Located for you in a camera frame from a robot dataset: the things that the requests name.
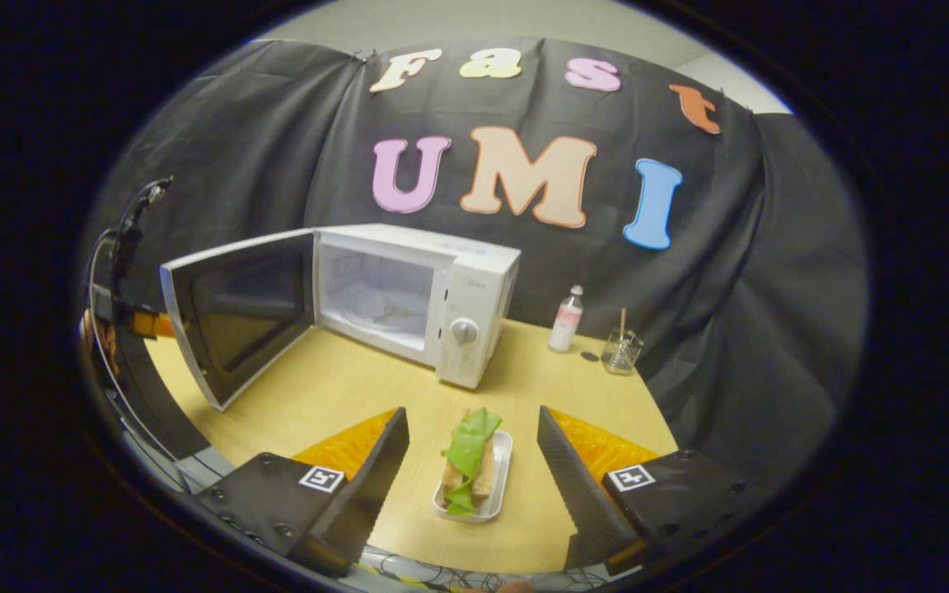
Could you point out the white microwave oven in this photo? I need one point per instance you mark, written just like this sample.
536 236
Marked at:
474 280

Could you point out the white oblong food tray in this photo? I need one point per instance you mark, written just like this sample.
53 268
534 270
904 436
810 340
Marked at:
501 461

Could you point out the thin wooden stick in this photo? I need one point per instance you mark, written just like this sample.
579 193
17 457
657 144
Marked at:
623 325

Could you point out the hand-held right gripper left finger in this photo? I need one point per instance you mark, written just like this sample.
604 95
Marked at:
376 486

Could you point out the clear glass beaker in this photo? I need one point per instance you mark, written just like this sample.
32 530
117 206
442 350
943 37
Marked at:
621 356

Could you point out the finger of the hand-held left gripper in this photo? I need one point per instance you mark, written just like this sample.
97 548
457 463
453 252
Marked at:
149 323

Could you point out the lettuce sandwich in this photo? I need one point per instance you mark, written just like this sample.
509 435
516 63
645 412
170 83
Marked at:
468 453

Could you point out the clear bottle with pink label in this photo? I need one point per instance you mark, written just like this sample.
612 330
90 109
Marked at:
565 321

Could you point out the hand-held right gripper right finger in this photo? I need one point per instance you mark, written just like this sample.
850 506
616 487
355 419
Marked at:
573 494

